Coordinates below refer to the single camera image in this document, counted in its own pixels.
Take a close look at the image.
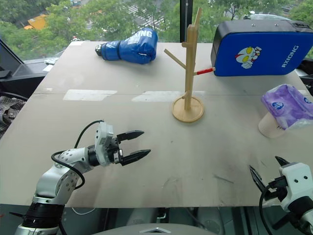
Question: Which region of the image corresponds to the grey rounded housing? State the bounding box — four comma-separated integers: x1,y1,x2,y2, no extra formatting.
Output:
196,208,246,233

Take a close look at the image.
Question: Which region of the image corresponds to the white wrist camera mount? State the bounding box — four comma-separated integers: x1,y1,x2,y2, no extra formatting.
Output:
279,162,313,214
93,121,114,167

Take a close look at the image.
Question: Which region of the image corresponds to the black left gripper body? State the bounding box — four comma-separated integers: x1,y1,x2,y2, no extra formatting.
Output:
107,136,124,166

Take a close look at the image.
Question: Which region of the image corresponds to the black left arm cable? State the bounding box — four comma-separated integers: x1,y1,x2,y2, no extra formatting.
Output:
51,119,105,190

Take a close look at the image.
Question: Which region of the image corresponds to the white paper cup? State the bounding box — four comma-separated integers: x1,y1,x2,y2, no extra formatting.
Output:
258,112,291,139

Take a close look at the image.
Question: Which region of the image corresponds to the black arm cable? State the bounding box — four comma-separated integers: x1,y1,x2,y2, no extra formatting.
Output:
51,119,105,190
259,183,275,235

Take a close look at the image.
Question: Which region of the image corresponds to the black window post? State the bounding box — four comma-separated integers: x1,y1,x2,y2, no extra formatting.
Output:
179,0,192,43

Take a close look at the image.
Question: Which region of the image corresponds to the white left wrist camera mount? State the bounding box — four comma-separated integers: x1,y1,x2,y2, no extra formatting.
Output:
93,121,114,167

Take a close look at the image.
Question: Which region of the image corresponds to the plaid cloth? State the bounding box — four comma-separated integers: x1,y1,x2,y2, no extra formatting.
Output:
0,95,26,139

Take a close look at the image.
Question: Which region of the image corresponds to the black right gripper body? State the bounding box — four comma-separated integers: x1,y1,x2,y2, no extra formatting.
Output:
265,176,289,202

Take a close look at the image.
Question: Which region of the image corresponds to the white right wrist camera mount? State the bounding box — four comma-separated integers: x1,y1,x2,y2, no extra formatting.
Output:
279,162,313,214

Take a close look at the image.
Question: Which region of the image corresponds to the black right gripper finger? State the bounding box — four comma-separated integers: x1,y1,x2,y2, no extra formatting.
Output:
274,156,291,168
249,165,267,194

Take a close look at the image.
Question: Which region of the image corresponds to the blue boxing glove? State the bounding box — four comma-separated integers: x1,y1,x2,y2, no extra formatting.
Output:
94,27,159,65

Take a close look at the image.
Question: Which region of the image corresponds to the black window frame ledge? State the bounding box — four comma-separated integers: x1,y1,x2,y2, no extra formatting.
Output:
0,38,48,99

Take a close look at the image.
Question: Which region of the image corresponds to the wooden mug tree stand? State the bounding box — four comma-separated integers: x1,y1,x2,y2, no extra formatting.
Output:
164,7,216,123

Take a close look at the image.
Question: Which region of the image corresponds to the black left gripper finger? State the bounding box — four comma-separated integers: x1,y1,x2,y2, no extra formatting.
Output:
116,130,145,144
121,148,152,167

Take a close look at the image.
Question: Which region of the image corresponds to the blue punching pad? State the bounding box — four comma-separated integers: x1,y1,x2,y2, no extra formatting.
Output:
210,20,313,77

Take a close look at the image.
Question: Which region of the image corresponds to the purple tissue pack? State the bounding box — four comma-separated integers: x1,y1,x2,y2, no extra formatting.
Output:
260,84,313,131

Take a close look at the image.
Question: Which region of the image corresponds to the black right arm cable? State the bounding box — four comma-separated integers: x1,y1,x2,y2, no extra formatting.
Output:
259,183,275,235

